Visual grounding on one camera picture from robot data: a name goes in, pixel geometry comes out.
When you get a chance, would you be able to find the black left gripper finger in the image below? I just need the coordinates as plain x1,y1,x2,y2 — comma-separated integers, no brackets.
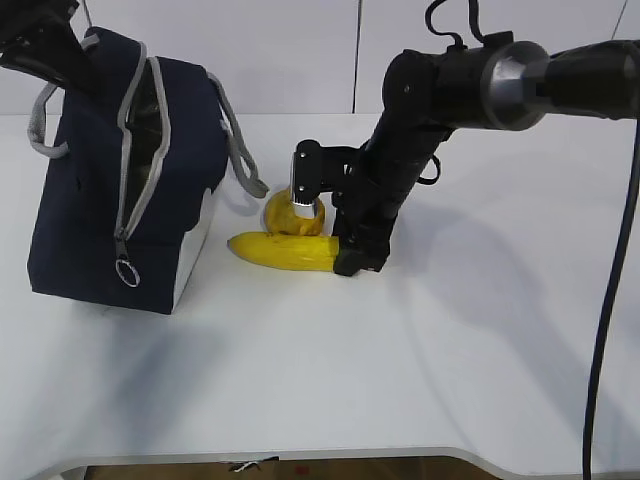
1,0,99,94

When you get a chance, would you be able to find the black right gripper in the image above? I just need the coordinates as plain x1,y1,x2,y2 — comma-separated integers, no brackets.
312,111,450,276

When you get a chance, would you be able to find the yellow banana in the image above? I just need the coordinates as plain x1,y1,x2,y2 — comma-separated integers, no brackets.
228,232,340,272

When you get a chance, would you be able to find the yellow pear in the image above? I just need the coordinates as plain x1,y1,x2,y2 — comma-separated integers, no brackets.
264,188,326,236

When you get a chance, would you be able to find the navy blue lunch bag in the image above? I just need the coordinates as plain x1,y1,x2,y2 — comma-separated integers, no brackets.
27,27,268,314

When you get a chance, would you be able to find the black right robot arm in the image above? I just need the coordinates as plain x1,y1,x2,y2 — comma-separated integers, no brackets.
322,40,639,277

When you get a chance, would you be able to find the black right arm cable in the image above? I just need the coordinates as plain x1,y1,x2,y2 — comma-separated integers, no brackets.
423,0,640,480

